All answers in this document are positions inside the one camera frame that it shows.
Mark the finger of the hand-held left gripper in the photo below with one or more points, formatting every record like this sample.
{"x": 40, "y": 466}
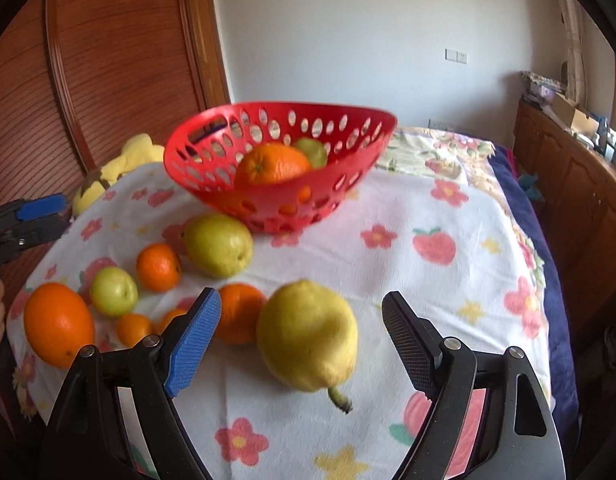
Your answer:
{"x": 40, "y": 207}
{"x": 38, "y": 234}

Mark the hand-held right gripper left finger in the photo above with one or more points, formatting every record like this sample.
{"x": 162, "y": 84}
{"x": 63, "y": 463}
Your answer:
{"x": 195, "y": 345}

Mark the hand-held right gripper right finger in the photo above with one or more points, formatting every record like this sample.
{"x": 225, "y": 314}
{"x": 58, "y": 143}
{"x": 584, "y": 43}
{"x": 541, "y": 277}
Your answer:
{"x": 413, "y": 345}

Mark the small mandarin orange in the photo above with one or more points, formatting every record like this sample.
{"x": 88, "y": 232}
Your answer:
{"x": 169, "y": 319}
{"x": 134, "y": 330}

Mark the large orange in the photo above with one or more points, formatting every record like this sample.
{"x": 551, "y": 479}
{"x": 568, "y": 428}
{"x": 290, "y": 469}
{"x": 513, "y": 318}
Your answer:
{"x": 273, "y": 165}
{"x": 240, "y": 312}
{"x": 59, "y": 325}

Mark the medium mandarin orange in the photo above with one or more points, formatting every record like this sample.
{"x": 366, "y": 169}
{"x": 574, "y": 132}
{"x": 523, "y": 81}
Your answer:
{"x": 158, "y": 267}

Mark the green apple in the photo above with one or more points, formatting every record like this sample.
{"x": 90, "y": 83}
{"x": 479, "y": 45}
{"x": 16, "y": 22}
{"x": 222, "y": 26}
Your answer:
{"x": 114, "y": 291}

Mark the yellow-green pear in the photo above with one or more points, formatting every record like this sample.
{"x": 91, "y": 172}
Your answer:
{"x": 218, "y": 245}

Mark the large pear with stem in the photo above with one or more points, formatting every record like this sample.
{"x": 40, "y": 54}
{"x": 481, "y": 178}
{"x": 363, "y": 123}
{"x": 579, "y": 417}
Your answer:
{"x": 308, "y": 335}

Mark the red perforated plastic basket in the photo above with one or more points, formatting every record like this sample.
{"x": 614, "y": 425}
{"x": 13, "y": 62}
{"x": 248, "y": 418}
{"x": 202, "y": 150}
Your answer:
{"x": 268, "y": 200}

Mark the yellow plush toy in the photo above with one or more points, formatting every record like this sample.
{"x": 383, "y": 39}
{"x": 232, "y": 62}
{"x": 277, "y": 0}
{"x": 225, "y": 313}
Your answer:
{"x": 133, "y": 152}

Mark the dark blue blanket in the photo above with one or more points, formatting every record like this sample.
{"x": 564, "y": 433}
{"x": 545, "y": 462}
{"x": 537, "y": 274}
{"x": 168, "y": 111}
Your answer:
{"x": 553, "y": 285}

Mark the wooden wardrobe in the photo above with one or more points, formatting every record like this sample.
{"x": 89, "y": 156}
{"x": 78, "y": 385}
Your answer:
{"x": 113, "y": 60}

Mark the floral quilt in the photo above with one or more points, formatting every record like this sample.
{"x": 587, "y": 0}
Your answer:
{"x": 438, "y": 150}

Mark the teal cloth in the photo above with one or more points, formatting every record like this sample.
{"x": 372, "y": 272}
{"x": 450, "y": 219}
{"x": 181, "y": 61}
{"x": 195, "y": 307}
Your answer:
{"x": 532, "y": 186}

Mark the small green fruit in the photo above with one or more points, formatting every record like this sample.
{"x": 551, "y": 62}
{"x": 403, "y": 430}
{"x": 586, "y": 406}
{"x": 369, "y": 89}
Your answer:
{"x": 313, "y": 152}

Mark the wooden cabinet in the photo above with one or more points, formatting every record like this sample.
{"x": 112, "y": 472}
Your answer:
{"x": 578, "y": 200}

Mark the assorted small cabinet-top items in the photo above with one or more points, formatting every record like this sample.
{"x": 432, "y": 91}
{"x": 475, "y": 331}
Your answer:
{"x": 610, "y": 142}

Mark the cardboard box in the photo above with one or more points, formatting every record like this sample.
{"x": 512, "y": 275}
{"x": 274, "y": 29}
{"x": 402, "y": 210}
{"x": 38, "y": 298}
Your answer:
{"x": 570, "y": 110}

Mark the patterned folded cloth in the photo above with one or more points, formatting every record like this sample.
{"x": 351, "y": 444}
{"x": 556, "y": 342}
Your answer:
{"x": 538, "y": 85}

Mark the patterned curtain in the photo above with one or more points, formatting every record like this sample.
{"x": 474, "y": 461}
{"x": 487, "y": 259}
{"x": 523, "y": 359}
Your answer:
{"x": 570, "y": 35}

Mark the white wall socket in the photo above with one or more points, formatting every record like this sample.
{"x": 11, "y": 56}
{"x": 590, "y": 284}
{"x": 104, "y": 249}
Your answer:
{"x": 439, "y": 122}

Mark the white wall switch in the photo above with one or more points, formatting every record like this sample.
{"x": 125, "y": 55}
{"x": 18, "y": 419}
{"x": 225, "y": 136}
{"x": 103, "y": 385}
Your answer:
{"x": 456, "y": 56}

